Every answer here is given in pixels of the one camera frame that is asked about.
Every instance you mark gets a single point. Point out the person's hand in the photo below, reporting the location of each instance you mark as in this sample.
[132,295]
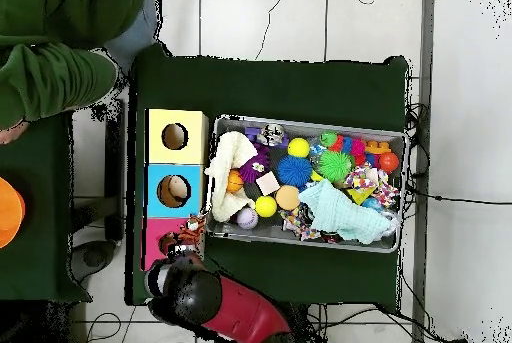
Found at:
[10,135]

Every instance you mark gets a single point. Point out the orange striped plush toy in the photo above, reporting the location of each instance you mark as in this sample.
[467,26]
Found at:
[192,231]

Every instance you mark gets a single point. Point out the cream knit cloth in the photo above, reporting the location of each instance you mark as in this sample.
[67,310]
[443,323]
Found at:
[232,151]

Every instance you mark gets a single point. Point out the light blue knit cloth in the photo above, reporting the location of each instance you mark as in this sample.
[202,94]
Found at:
[344,215]

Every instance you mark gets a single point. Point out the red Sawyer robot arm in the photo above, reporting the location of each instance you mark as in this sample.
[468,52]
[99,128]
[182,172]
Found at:
[232,311]

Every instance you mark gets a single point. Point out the wooden box with three holes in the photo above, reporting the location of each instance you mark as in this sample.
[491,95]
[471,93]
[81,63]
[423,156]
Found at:
[158,151]

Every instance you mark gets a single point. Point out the clear mesh bin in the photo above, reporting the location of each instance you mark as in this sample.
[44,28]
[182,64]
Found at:
[396,139]

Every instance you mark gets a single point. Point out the person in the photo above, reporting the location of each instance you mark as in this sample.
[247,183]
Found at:
[52,71]

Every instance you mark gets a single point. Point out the green covered side table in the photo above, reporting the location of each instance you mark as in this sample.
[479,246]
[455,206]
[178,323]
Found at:
[40,207]

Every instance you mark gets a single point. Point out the orange bowl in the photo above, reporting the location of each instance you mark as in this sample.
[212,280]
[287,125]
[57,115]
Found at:
[10,213]

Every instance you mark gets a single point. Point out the black upright panel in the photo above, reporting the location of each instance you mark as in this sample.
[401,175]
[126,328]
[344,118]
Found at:
[115,167]

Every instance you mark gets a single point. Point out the grey round base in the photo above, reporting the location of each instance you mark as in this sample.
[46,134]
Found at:
[92,257]

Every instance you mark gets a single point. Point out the orange toy basketball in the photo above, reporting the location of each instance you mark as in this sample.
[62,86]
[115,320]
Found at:
[235,181]

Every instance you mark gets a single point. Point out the purple spiky eyed toy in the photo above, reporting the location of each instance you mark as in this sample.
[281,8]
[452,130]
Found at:
[252,169]

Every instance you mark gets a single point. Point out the white printed ball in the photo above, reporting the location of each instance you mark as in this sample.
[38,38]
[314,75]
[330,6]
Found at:
[247,219]

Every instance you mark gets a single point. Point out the wooden cube block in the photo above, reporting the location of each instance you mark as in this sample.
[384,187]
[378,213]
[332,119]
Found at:
[268,184]

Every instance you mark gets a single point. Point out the yellow ball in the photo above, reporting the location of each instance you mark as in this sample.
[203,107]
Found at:
[266,207]
[298,147]

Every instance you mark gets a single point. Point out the dark green table cloth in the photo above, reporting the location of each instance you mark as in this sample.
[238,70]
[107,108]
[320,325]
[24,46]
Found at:
[272,87]

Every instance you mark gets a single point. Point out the orange round sponge disc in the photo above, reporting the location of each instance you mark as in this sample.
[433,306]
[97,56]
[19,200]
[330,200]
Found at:
[287,198]

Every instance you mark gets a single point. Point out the blue spiky eyed toy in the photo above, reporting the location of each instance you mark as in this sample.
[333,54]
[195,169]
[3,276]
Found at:
[294,171]

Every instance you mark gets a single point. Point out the plain green spiky ball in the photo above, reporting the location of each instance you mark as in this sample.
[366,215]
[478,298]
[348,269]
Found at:
[335,166]

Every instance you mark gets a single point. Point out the rainbow spiky caterpillar toy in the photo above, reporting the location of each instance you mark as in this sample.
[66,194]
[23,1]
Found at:
[348,145]

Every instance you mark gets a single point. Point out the red orange ball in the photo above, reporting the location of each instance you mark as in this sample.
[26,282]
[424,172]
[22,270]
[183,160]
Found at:
[389,162]

